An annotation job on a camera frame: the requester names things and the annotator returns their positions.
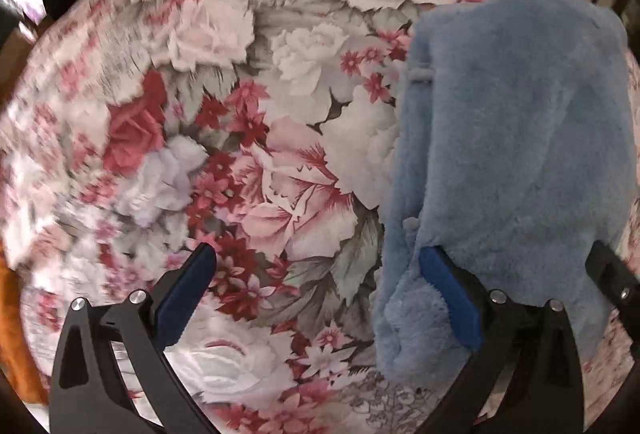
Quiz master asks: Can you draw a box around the blue fleece zip jacket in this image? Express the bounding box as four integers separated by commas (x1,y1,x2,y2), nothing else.
372,0,637,388

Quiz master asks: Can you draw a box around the floral bed sheet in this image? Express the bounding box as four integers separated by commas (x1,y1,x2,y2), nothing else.
1,0,639,433

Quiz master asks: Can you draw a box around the orange cloth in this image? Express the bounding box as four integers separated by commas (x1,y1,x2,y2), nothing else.
0,254,49,406

